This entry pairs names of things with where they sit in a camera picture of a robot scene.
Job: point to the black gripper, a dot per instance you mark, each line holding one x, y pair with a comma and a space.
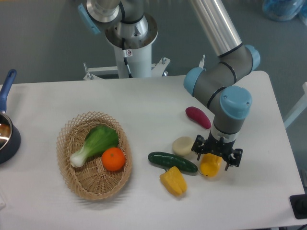
220, 148

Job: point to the yellow mango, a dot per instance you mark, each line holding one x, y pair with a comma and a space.
210, 165

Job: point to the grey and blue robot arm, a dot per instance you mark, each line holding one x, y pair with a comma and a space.
215, 88

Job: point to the purple sweet potato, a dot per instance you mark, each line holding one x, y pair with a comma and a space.
198, 116

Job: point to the yellow bell pepper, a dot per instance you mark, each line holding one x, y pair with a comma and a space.
174, 181

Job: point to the dark green cucumber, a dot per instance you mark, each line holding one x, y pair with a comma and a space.
170, 160

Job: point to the black device at table edge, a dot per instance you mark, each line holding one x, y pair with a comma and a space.
299, 205

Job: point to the orange tangerine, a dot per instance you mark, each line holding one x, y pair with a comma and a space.
113, 159

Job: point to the green bok choy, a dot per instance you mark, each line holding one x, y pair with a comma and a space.
98, 140

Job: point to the woven wicker basket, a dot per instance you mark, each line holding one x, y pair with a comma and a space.
91, 181

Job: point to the blue plastic bag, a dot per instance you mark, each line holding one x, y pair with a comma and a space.
285, 10

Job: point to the white frame leg right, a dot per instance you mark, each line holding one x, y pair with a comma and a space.
297, 109

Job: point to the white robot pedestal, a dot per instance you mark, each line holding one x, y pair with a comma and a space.
132, 44

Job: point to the white metal base frame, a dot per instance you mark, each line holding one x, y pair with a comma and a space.
158, 70

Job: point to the blue saucepan with handle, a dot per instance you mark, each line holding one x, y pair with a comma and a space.
10, 138

